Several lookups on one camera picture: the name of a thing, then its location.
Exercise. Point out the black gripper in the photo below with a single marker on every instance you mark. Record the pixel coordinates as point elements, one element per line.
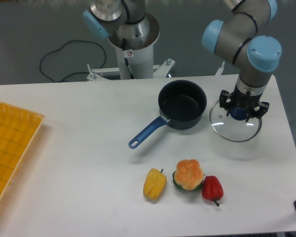
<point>247,101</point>

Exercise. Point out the glass lid blue knob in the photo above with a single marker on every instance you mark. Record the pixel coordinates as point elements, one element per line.
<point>231,129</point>

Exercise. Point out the dark saucepan blue handle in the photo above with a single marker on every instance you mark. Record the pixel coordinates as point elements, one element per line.
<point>181,105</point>

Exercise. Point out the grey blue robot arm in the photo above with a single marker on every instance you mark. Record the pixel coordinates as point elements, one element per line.
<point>236,41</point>

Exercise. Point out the orange green toy pepper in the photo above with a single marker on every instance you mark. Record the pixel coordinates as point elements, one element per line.
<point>188,175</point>

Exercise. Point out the red bell pepper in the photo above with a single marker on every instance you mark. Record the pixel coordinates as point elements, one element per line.
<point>212,189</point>

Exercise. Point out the yellow bell pepper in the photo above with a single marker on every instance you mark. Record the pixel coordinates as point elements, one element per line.
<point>154,185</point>

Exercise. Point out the yellow woven basket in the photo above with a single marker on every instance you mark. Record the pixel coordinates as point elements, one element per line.
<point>18,129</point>

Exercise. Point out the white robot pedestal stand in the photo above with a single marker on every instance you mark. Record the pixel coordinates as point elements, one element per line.
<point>134,47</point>

